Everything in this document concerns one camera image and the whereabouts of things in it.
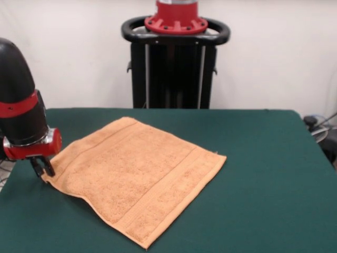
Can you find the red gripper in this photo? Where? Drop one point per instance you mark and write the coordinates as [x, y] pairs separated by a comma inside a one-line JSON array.
[[34, 150]]

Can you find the tan terry towel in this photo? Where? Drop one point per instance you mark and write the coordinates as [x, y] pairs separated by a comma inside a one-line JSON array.
[[139, 179]]

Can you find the dark green table cloth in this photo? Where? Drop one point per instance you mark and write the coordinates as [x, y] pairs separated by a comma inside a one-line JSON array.
[[263, 184]]

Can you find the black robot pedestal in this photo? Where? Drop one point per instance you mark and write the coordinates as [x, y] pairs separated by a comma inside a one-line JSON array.
[[168, 66]]

